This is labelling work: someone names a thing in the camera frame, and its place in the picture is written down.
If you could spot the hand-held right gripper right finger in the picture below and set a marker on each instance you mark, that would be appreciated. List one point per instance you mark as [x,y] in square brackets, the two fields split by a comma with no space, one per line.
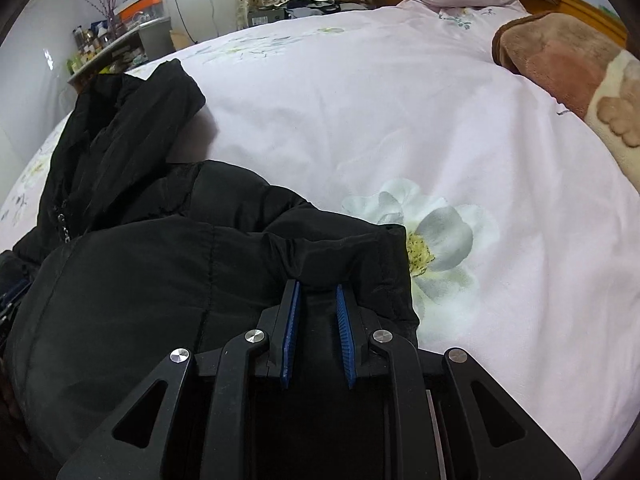
[345,335]

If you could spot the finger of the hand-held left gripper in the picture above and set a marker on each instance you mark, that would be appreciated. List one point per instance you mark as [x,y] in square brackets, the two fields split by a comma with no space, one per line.
[12,296]

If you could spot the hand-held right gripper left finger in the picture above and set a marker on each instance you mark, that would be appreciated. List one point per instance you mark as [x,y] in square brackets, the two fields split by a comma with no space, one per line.
[291,330]

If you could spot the black padded jacket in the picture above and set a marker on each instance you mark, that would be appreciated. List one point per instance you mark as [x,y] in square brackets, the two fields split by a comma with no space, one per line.
[150,285]

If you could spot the pink floral bed cover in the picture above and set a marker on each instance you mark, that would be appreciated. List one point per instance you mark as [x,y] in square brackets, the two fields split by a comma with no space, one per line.
[375,110]

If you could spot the group of bottles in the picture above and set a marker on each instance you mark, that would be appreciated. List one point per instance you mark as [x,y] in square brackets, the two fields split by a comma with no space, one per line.
[90,45]

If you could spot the cluttered white shelf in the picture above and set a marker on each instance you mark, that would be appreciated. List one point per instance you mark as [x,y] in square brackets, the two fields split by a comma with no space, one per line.
[125,40]

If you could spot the pink blossom branches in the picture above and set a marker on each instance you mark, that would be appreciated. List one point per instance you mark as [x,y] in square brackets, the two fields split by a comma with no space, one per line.
[107,0]

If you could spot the black storage box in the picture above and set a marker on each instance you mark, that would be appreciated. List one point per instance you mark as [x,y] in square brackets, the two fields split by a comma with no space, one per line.
[267,17]

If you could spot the orange and white container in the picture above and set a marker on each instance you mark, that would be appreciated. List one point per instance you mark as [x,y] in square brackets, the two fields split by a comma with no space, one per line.
[140,7]

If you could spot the brown fleece blanket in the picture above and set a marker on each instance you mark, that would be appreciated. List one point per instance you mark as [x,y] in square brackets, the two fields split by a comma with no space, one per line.
[560,60]

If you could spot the wooden headboard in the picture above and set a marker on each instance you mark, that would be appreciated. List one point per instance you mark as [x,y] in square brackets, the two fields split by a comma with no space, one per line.
[590,15]

